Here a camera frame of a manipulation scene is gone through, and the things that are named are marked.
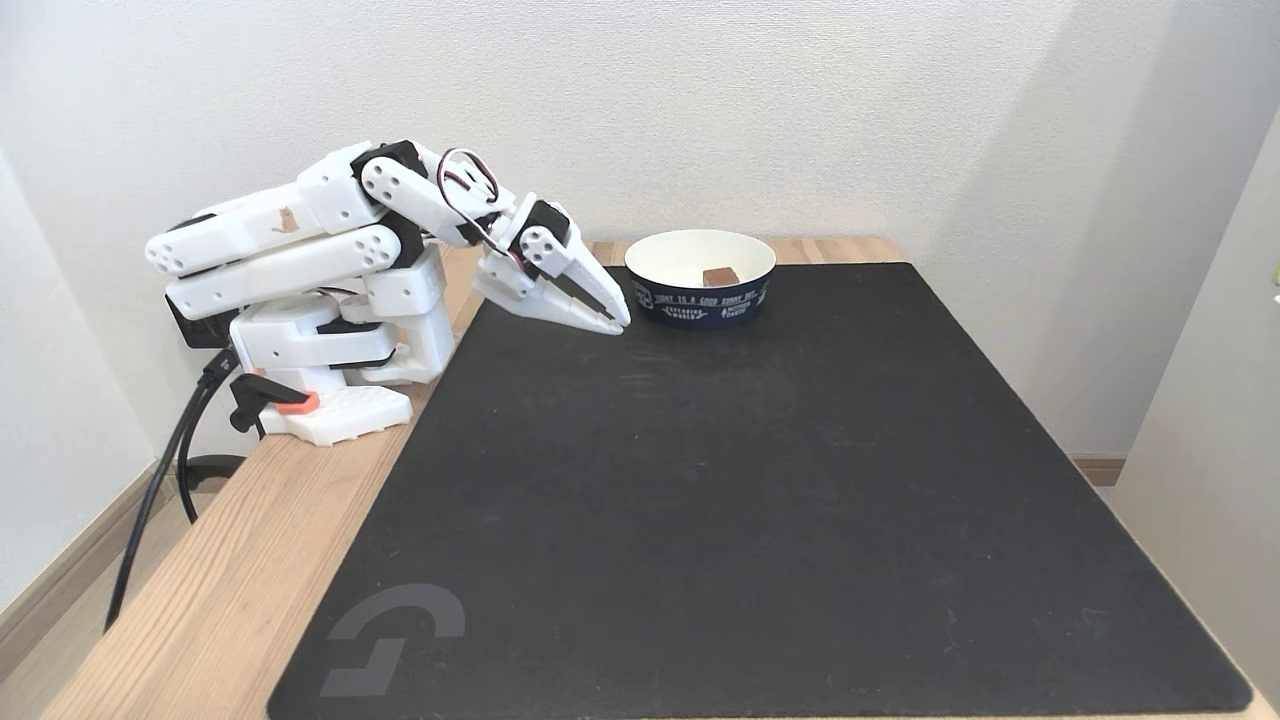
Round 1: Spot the long black power cable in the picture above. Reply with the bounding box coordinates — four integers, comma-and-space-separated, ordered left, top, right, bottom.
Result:
103, 350, 237, 633

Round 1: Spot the looped black cable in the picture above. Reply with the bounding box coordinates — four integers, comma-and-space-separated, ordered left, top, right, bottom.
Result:
175, 385, 247, 524

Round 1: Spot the red white black servo wire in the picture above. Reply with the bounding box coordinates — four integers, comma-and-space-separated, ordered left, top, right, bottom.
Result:
436, 148, 523, 271

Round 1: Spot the navy printed paper bowl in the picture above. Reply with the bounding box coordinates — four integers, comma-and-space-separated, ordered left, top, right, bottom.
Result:
624, 229, 778, 329

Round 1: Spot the black desk mat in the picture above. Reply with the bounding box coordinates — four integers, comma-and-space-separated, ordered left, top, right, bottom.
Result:
266, 262, 1255, 720

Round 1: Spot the black orange table clamp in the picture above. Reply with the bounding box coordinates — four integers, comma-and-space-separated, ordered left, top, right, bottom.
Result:
229, 370, 321, 439

